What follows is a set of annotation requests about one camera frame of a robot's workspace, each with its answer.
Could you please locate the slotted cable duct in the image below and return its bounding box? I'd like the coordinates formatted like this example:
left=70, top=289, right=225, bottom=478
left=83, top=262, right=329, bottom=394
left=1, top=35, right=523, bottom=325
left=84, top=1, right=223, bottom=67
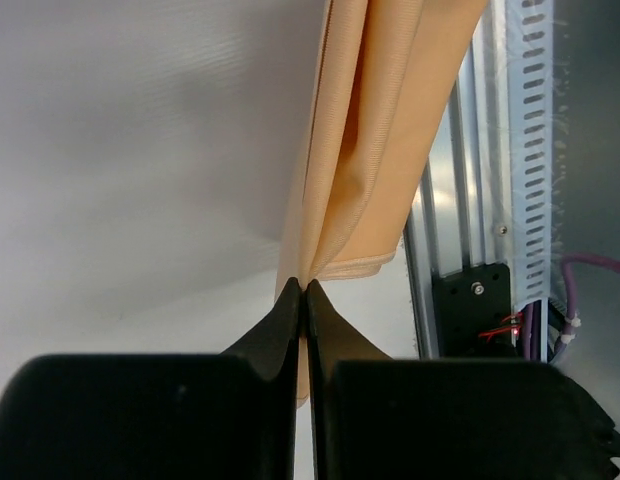
left=506, top=1, right=554, bottom=305

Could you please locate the peach satin cloth napkin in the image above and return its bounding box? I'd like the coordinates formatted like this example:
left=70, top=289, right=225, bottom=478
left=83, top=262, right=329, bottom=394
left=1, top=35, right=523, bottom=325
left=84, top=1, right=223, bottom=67
left=274, top=0, right=491, bottom=401

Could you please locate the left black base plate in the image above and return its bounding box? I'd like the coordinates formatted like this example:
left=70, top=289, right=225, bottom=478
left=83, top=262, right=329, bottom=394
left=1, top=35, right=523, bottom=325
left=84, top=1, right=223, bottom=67
left=432, top=263, right=522, bottom=358

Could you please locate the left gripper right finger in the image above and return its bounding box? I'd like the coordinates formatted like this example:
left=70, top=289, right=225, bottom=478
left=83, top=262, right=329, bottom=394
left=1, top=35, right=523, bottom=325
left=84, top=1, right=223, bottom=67
left=305, top=282, right=620, bottom=479

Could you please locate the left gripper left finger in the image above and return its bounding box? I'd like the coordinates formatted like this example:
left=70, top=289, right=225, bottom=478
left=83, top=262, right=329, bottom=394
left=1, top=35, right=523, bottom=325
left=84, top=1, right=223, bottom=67
left=0, top=279, right=301, bottom=479

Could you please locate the front aluminium rail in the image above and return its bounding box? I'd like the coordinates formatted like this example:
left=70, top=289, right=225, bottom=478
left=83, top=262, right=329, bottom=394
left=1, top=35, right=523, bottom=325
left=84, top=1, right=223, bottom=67
left=404, top=1, right=517, bottom=359

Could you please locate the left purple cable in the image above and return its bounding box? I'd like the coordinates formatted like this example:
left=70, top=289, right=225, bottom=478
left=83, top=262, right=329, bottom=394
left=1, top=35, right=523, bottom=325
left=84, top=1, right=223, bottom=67
left=522, top=252, right=620, bottom=362

